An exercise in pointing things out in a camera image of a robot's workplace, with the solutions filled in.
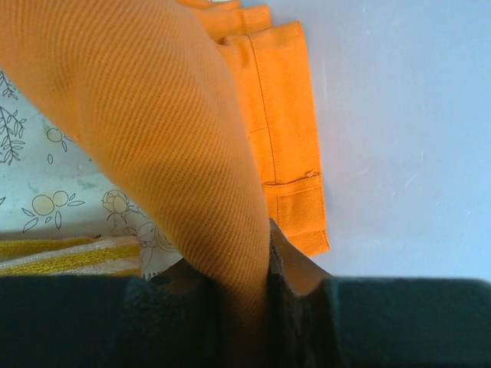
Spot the orange garment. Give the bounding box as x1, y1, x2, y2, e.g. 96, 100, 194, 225
1, 1, 329, 341

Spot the floral patterned table mat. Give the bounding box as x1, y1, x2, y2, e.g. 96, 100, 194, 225
1, 75, 180, 280

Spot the yellow white striped towel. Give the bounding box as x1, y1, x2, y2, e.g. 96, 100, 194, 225
1, 236, 142, 277

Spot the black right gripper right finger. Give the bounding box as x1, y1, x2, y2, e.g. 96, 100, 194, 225
269, 218, 332, 296

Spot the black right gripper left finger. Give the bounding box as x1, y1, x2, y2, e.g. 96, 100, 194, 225
147, 259, 209, 299

